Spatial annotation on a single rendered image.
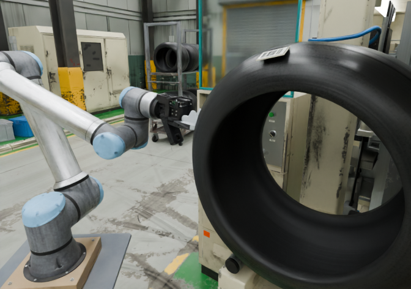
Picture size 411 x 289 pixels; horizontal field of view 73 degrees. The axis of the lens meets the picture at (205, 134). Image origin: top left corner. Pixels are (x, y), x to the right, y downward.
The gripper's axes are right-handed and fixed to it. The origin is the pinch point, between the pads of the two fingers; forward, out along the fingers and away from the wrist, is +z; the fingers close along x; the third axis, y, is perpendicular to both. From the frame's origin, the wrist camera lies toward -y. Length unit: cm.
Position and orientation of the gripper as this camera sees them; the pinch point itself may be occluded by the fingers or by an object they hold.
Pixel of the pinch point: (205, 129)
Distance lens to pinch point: 85.0
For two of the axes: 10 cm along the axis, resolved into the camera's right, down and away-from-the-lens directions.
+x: 6.0, -2.2, 7.7
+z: 7.9, 2.8, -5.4
